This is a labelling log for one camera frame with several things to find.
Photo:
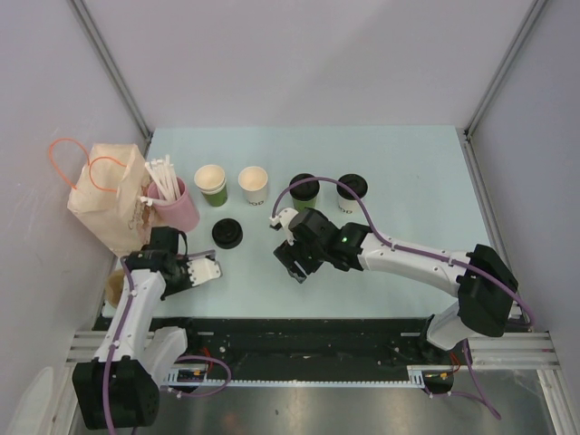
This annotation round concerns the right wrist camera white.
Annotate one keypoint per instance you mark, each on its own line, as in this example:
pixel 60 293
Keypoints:
pixel 282 219

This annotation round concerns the brown pulp cup carrier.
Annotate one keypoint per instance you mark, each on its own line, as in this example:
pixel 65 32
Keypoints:
pixel 113 287

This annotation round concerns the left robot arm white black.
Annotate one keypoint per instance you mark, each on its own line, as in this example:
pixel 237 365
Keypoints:
pixel 120 386

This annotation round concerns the white slotted cable duct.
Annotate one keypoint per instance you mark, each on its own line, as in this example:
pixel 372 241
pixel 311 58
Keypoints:
pixel 414 380

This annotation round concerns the stack of black lids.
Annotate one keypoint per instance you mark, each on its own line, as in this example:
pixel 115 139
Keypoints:
pixel 227 233

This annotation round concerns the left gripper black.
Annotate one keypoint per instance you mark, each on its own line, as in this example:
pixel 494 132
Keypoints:
pixel 183 264

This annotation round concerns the green paper cup stack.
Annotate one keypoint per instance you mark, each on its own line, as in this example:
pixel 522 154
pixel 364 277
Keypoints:
pixel 212 183

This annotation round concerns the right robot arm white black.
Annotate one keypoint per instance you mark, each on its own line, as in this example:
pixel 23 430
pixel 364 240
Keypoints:
pixel 482 285

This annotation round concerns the pink holder cup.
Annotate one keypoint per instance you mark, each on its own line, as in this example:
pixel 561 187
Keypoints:
pixel 181 214

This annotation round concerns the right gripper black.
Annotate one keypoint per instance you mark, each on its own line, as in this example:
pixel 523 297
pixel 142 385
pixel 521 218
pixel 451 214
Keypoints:
pixel 288 255

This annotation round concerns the white paper cup stack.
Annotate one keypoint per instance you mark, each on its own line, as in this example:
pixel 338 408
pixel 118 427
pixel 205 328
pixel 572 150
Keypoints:
pixel 254 183

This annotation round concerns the aluminium rail frame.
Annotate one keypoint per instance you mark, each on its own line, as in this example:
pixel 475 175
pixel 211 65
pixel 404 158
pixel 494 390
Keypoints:
pixel 513 351

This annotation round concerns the bundle of white stirrers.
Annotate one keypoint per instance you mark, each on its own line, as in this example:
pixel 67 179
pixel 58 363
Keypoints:
pixel 164 176

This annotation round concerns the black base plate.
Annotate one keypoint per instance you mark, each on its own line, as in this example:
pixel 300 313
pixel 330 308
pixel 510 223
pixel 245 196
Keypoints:
pixel 312 349

